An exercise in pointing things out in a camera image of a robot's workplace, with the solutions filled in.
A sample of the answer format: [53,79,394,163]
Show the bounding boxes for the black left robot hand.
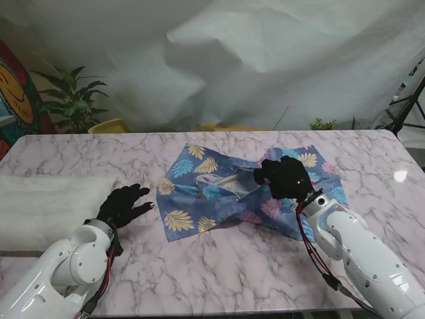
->
[98,183,155,230]

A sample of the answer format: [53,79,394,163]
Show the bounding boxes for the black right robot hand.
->
[252,156,315,202]

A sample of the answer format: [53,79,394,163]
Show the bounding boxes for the white pillow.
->
[0,174,119,252]

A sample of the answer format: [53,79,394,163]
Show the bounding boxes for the blue leaf print pillowcase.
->
[155,143,349,244]

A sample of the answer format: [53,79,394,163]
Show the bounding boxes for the thin brown stick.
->
[272,106,289,131]

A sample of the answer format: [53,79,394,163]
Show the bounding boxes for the small green plant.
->
[307,117,338,131]

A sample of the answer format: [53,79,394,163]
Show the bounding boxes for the yellow plastic chair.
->
[88,118,132,134]

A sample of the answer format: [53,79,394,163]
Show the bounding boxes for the large green potted plant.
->
[29,65,110,134]

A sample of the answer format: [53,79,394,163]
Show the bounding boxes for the black tripod stand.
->
[375,56,425,139]

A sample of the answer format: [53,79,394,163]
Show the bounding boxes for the white backdrop sheet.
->
[0,0,425,132]

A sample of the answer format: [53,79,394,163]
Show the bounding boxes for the colourful smiley face board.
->
[0,39,56,160]

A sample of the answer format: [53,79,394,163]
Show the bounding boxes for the red black left arm cable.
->
[78,222,124,319]

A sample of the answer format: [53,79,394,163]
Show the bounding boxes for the red black arm cable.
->
[78,222,124,319]
[296,199,376,313]

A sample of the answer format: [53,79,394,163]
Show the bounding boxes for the red black right arm cable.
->
[296,199,376,313]

